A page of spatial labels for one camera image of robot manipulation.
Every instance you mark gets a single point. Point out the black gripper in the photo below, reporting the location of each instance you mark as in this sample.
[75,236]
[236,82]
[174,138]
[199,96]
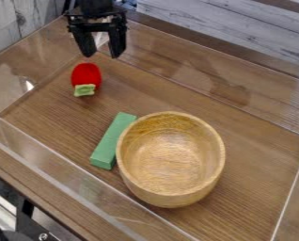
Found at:
[110,21]

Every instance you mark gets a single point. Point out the red plush strawberry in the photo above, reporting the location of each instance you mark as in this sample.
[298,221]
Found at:
[86,79]

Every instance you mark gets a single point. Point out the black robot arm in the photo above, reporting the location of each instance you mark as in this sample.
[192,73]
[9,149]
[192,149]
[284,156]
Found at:
[94,6]

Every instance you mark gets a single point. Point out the green rectangular block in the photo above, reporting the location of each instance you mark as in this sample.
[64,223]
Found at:
[103,157]

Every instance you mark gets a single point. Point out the wooden bowl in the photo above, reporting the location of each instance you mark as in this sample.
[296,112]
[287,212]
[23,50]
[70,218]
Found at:
[170,158]

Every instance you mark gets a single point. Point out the clear acrylic corner bracket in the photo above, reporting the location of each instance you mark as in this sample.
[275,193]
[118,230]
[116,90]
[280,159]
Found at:
[98,39]

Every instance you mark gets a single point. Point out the black table leg bracket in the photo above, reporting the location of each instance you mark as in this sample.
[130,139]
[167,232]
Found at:
[27,226]

